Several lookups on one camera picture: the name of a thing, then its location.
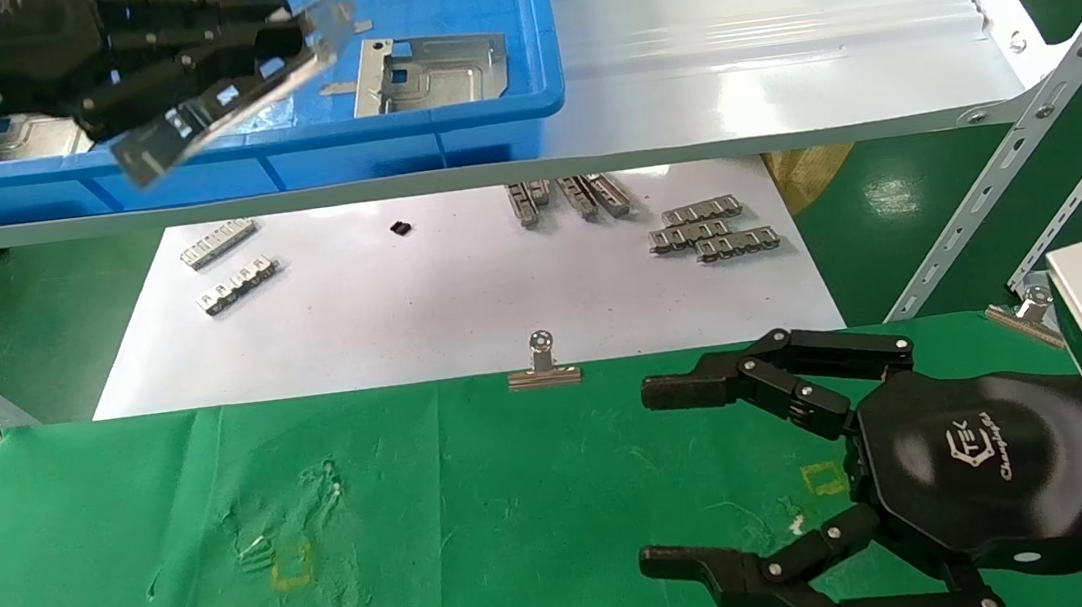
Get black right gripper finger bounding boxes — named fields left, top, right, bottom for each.
left=636, top=313, right=922, bottom=459

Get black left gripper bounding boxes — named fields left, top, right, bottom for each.
left=0, top=0, right=321, bottom=150

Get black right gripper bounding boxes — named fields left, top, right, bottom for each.
left=622, top=352, right=1082, bottom=607

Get stamped sheet metal bracket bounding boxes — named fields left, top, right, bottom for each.
left=347, top=26, right=513, bottom=120
left=0, top=108, right=96, bottom=163
left=97, top=0, right=374, bottom=193

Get green table cloth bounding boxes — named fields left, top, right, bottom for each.
left=0, top=299, right=1082, bottom=607

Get blue plastic bin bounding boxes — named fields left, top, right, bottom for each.
left=0, top=0, right=574, bottom=227

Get yellow brown bag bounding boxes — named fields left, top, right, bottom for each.
left=762, top=143, right=862, bottom=218

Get white flat sheet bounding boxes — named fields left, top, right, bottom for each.
left=74, top=150, right=848, bottom=422

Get white shelf board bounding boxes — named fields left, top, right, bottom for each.
left=0, top=0, right=1082, bottom=251

